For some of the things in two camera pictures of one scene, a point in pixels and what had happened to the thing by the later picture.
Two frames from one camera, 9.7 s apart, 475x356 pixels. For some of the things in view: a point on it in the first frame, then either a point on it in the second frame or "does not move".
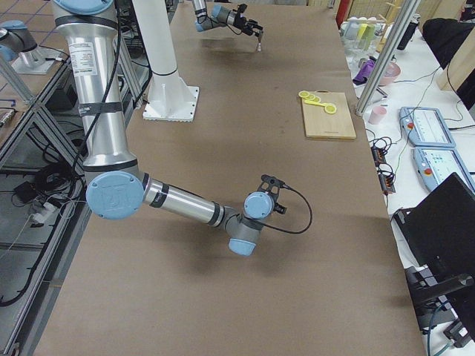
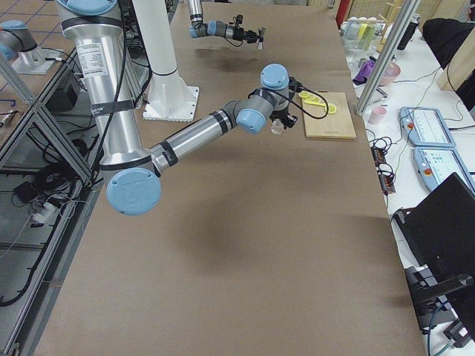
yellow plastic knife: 313,102 does not move
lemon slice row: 310,96 does not move
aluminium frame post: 387,55 does not move
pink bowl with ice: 391,73 does not move
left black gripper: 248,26 → 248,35
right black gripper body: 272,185 → 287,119
